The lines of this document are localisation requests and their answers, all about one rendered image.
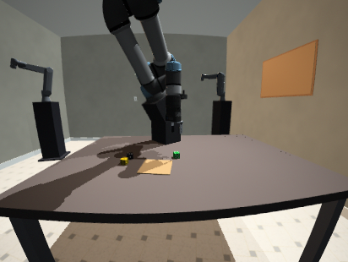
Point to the peach flat mat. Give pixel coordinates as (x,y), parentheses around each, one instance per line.
(157,167)

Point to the green die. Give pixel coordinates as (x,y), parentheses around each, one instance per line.
(176,155)

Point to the yellow die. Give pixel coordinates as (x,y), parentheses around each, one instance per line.
(124,161)

